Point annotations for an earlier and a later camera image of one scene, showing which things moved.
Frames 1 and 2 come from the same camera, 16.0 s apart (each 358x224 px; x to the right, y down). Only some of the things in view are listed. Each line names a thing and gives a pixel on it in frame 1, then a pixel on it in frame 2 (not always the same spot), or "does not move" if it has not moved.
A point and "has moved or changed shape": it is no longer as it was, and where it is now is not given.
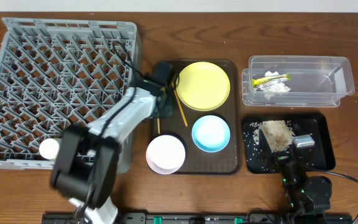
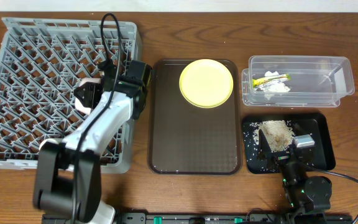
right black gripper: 279,157 does not move
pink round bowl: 165,154 to 78,104
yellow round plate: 202,86 has moved or changed shape
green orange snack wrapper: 260,81 does not move
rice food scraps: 278,134 does not move
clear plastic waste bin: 315,81 does not move
